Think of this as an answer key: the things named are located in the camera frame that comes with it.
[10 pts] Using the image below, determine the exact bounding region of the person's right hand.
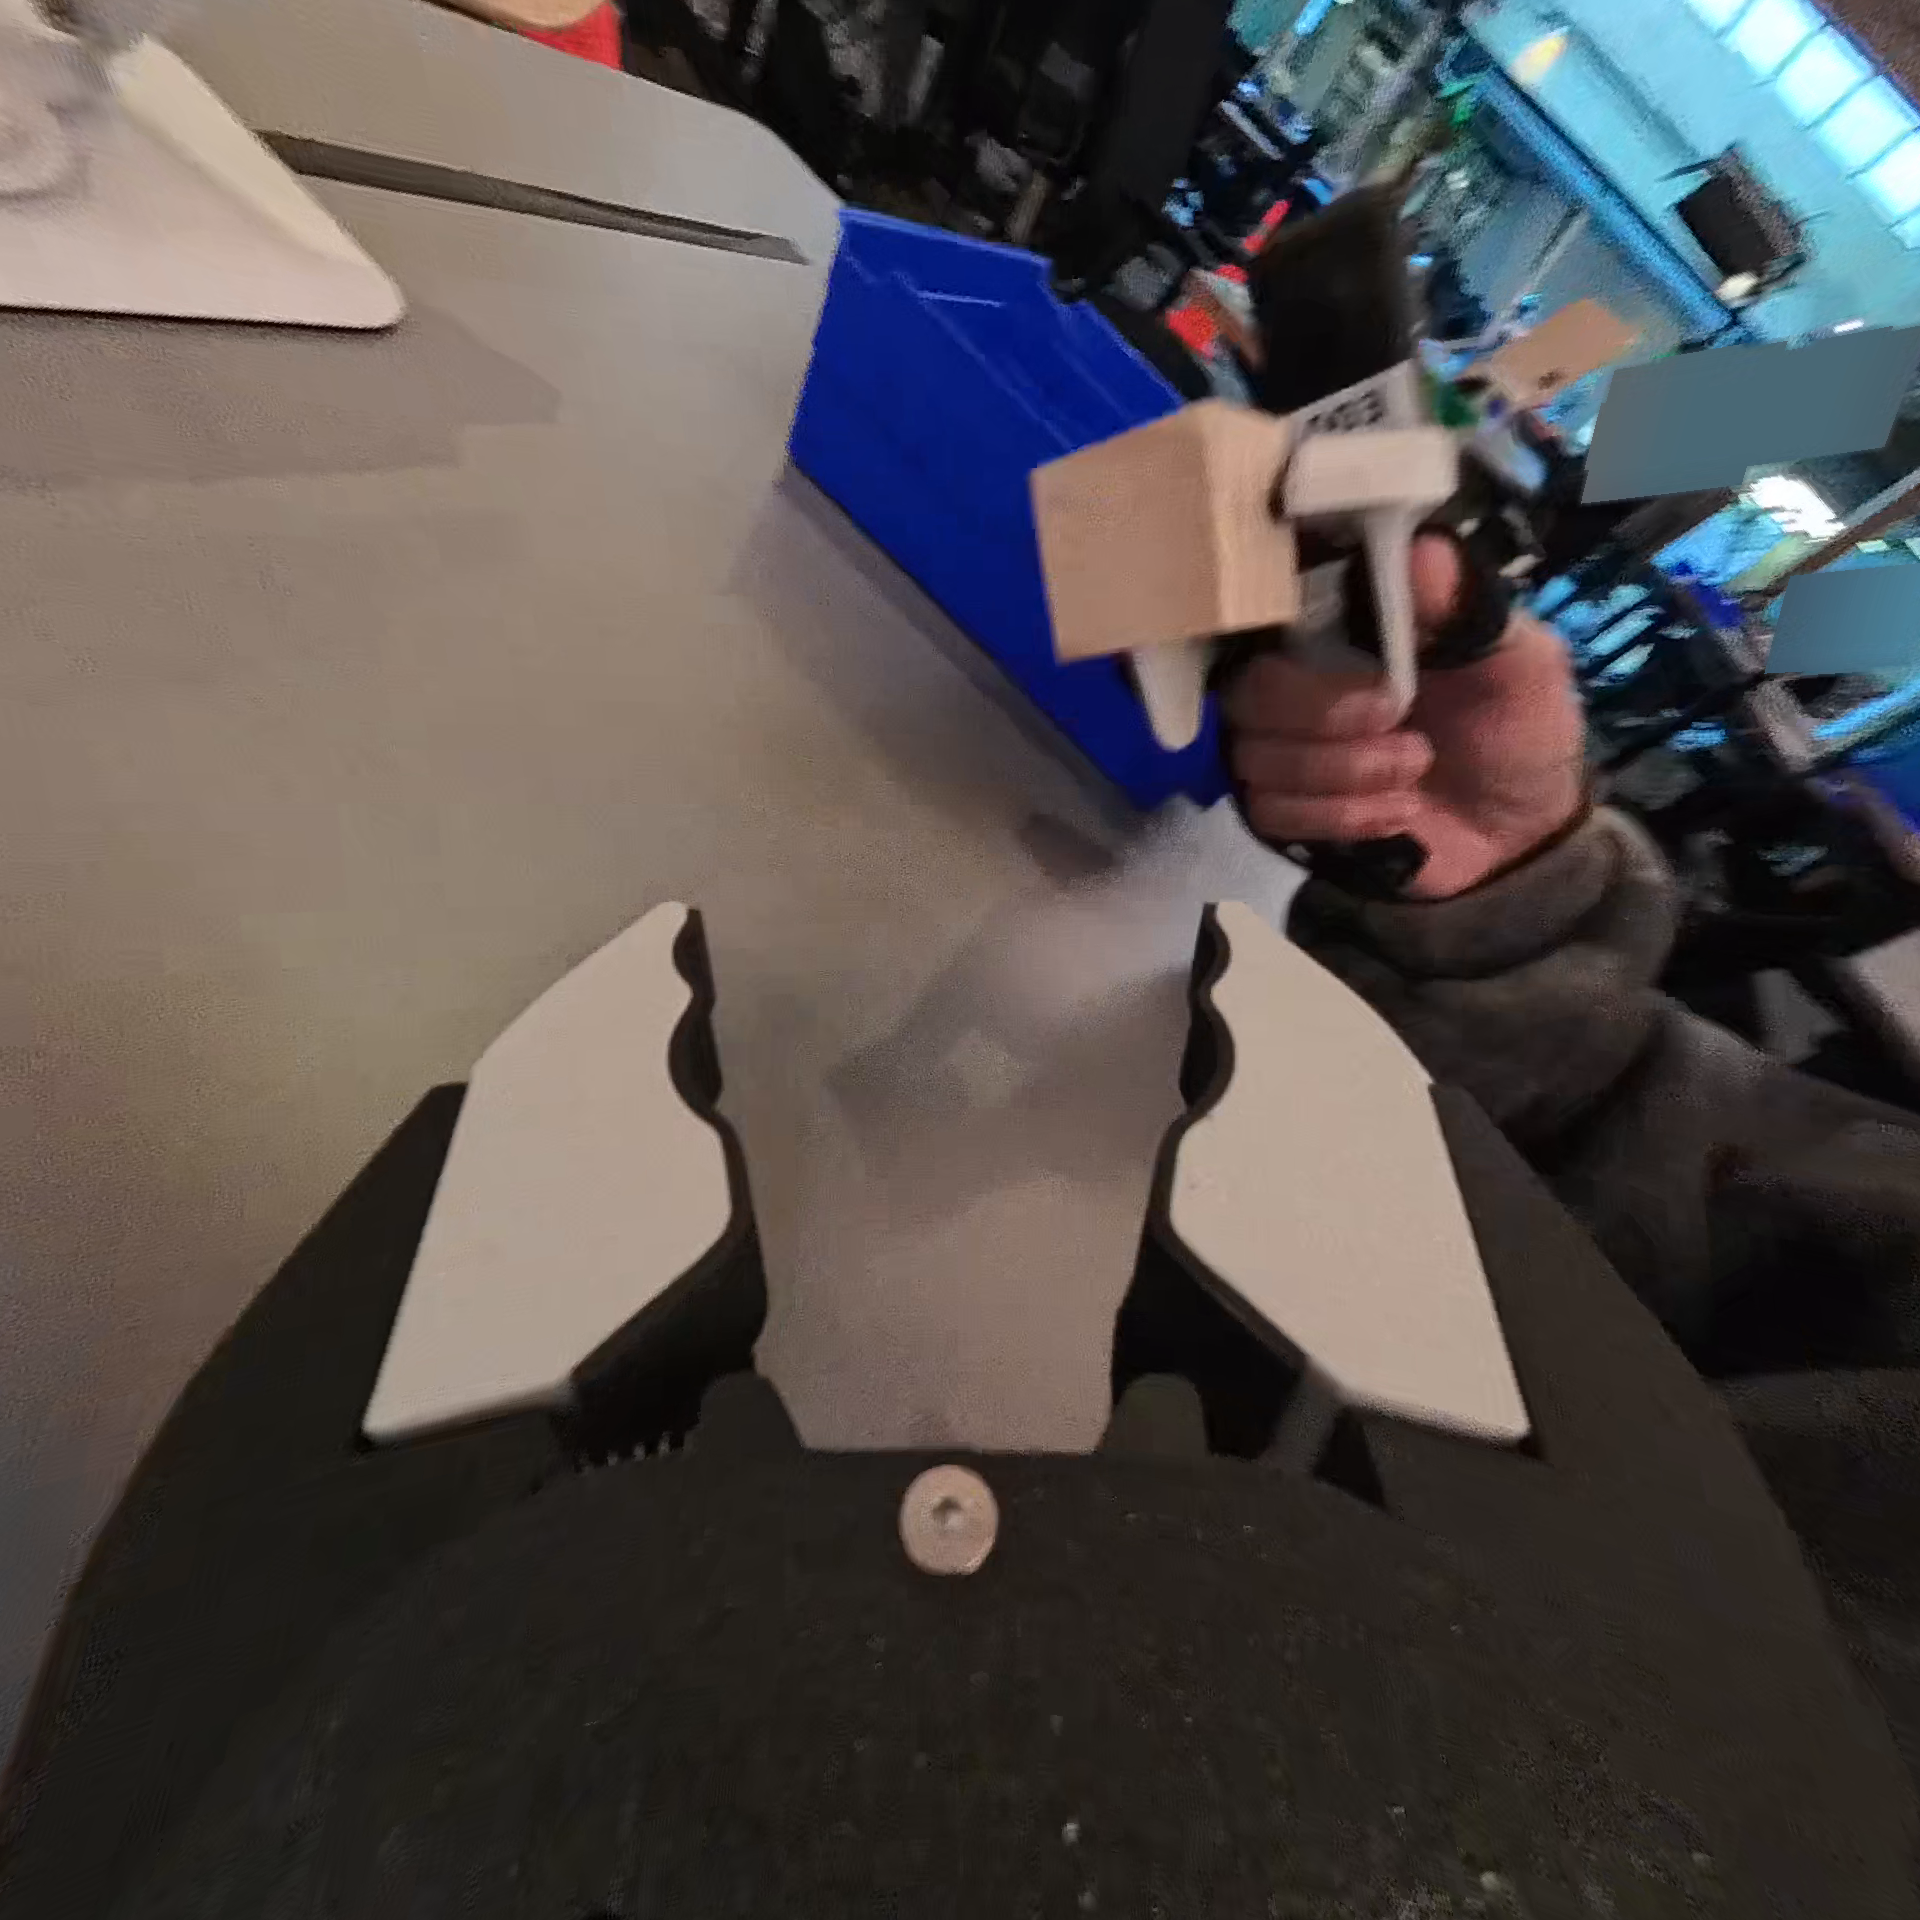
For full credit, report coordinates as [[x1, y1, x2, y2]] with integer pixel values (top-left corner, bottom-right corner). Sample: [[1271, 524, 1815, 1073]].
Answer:
[[1220, 528, 1595, 906]]

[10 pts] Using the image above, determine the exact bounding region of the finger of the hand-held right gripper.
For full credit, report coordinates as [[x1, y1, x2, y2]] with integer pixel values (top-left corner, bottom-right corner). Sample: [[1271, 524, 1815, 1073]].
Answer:
[[1126, 635, 1217, 754], [1279, 429, 1462, 724]]

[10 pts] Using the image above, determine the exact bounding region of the grey desk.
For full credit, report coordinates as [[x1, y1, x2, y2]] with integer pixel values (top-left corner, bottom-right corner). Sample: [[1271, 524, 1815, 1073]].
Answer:
[[0, 0, 1306, 1726]]

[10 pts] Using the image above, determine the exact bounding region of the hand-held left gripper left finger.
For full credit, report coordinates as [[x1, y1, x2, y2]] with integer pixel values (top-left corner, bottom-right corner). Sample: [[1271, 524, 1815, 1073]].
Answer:
[[358, 900, 768, 1467]]

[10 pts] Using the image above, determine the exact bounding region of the blue plastic bin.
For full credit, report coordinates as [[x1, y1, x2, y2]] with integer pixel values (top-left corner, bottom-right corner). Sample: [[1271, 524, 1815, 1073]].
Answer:
[[786, 209, 1246, 811]]

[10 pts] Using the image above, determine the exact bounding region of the person's body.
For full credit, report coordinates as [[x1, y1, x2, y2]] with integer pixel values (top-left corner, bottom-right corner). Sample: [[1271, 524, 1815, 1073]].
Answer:
[[1694, 1337, 1920, 1920]]

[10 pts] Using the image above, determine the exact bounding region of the hanging black monitor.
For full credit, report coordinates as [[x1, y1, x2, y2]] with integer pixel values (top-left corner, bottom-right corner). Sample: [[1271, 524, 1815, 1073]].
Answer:
[[1673, 152, 1809, 303]]

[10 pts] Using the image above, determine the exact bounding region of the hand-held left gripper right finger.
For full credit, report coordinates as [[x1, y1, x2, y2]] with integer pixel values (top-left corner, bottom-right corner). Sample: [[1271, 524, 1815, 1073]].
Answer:
[[1112, 900, 1534, 1483]]

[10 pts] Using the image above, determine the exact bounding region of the wooden cube blue stripe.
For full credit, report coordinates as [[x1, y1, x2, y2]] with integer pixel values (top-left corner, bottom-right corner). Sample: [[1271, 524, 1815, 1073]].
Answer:
[[1032, 401, 1306, 665]]

